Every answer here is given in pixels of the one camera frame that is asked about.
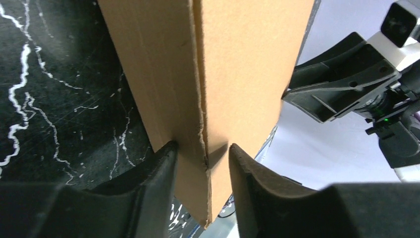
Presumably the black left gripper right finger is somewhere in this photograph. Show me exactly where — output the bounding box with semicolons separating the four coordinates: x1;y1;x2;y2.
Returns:
229;144;420;238

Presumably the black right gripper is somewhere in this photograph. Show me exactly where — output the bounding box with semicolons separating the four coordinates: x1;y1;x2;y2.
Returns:
283;32;420;169

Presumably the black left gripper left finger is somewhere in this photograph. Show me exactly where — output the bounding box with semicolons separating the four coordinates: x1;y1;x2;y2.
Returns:
0;141;178;238

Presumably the brown cardboard box sheet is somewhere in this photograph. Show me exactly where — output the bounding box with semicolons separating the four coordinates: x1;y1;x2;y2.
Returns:
99;0;315;228

